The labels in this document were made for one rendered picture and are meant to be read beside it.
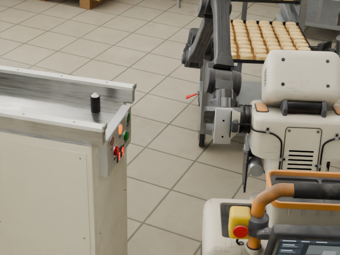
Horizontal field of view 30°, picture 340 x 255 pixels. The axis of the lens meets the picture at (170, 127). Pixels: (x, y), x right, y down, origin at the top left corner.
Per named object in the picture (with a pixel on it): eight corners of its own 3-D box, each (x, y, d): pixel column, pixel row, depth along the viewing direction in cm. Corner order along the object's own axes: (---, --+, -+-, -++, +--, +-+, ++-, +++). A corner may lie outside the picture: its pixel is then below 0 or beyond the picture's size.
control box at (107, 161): (97, 176, 201) (96, 138, 194) (122, 139, 221) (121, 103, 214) (109, 178, 200) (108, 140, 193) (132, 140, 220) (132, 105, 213)
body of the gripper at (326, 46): (328, 39, 266) (343, 43, 261) (325, 61, 270) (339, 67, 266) (319, 42, 262) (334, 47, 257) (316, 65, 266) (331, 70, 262)
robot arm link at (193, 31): (181, 65, 254) (202, 68, 255) (186, 40, 247) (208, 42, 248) (179, 51, 264) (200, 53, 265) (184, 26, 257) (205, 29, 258)
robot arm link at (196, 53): (201, 8, 217) (231, 12, 218) (201, -6, 219) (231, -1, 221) (178, 69, 256) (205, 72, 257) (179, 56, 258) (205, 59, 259)
